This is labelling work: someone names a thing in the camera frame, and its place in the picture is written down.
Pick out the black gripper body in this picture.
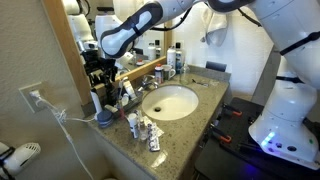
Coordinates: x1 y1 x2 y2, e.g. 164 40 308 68
81 49 118 74

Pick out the small white capped bottle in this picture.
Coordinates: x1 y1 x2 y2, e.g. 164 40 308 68
127 112 140 140

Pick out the small clear bottle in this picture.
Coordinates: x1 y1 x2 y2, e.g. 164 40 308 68
137 117 149 141

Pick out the blue mouthwash bottle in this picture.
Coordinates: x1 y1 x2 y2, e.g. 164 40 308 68
174 42 184 75

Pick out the white toothpaste tube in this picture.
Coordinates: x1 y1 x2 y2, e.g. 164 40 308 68
122 79 137 101

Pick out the black toiletry tray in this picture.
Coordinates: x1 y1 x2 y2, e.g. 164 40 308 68
104 87 143 118

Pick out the wood framed mirror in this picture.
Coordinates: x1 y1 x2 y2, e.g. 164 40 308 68
42 0 175 108

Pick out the chrome faucet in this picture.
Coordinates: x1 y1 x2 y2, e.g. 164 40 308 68
136 74 161 93

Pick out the red capped spray can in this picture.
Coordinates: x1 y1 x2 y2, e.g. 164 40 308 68
154 63 165 85

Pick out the white mug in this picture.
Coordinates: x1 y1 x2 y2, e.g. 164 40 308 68
161 64 177 81

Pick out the white oval sink basin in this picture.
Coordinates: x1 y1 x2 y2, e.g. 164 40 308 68
141 84 200 122

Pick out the blue white blister strip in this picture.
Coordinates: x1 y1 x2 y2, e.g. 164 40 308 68
146 122 162 153
143 114 165 138

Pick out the clear pump soap dispenser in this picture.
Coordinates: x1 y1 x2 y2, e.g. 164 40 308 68
179 61 191 85

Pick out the black razor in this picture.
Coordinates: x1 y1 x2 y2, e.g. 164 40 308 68
191 77 210 88

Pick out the white hair dryer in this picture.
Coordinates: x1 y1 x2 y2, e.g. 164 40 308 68
0 142 42 178

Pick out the dark flat panel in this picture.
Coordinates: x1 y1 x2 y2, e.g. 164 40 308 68
205 60 228 73

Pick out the white hanging towel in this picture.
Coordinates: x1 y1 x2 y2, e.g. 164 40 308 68
200 5 232 48

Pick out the black robot platform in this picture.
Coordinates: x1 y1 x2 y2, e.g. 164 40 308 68
194 96 320 180

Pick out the red handled toothbrush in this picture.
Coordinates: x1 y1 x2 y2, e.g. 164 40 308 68
117 78 127 121

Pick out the white power cable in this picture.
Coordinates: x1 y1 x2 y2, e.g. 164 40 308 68
29 90 98 180

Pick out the wall power outlet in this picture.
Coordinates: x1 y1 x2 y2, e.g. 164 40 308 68
18 82 46 114

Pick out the orange handled clamp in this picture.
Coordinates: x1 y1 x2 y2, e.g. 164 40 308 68
221 104 244 118

